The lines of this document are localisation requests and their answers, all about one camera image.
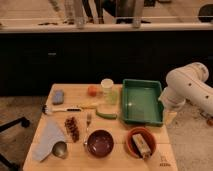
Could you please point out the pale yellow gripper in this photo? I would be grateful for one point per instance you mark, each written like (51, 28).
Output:
(168, 116)

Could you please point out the wooden block eraser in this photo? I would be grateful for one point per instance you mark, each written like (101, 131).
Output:
(142, 146)

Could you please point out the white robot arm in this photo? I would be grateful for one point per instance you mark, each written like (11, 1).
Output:
(187, 83)

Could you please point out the orange bowl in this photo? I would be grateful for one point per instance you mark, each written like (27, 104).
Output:
(131, 147)

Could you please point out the purple bowl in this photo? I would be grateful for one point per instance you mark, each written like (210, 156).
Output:
(100, 143)

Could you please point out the green plastic tray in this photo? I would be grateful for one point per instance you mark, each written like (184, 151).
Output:
(140, 104)

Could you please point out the clear cup with white lid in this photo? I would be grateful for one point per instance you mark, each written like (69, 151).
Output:
(110, 95)

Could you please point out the silver fork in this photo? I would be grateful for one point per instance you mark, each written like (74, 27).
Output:
(88, 122)

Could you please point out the orange tomato toy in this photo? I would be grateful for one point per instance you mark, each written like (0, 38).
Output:
(92, 91)

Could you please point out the yellow banana toy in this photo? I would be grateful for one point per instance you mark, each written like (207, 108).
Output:
(89, 105)

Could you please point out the blue sponge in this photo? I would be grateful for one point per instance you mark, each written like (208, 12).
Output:
(57, 97)

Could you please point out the grey cloth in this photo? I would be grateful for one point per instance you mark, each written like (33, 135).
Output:
(51, 134)

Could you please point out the black office chair base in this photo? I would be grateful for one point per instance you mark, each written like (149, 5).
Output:
(10, 129)

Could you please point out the black cabinet counter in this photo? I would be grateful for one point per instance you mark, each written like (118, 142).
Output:
(30, 63)

